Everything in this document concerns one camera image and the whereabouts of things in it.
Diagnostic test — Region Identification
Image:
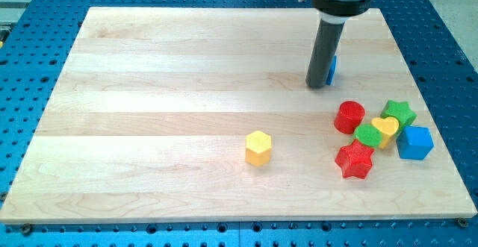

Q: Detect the blue triangle block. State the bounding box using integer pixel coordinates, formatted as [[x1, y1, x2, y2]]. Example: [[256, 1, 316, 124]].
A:
[[326, 55, 337, 85]]

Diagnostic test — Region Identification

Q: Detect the yellow heart block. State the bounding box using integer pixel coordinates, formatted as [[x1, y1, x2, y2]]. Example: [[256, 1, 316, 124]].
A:
[[371, 116, 400, 149]]

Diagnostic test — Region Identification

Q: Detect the yellow hexagon block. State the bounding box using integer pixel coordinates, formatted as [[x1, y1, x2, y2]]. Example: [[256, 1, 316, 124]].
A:
[[245, 131, 272, 166]]

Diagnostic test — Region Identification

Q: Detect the light wooden board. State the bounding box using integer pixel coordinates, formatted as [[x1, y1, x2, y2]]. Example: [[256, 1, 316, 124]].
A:
[[1, 7, 477, 224]]

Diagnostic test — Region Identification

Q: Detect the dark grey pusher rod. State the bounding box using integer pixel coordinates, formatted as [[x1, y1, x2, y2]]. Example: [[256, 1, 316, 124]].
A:
[[305, 19, 344, 89]]

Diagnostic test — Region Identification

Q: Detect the red cylinder block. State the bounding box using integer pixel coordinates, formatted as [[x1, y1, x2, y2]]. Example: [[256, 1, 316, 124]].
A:
[[334, 101, 365, 134]]

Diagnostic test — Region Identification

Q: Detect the red star block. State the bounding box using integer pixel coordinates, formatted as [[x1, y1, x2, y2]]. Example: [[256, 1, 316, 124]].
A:
[[335, 140, 375, 179]]

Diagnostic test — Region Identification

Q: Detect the green cylinder block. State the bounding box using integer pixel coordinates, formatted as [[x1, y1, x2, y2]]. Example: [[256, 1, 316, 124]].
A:
[[353, 124, 382, 148]]

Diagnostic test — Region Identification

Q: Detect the green star block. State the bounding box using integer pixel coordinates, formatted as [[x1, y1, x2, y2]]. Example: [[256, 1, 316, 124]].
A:
[[380, 100, 417, 133]]

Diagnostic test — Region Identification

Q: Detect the blue cube block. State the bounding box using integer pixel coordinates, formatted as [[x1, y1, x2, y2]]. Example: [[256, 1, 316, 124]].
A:
[[396, 125, 435, 160]]

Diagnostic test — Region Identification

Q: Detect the blue perforated table plate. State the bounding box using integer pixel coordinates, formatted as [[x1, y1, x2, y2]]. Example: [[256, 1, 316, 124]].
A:
[[1, 0, 477, 246]]

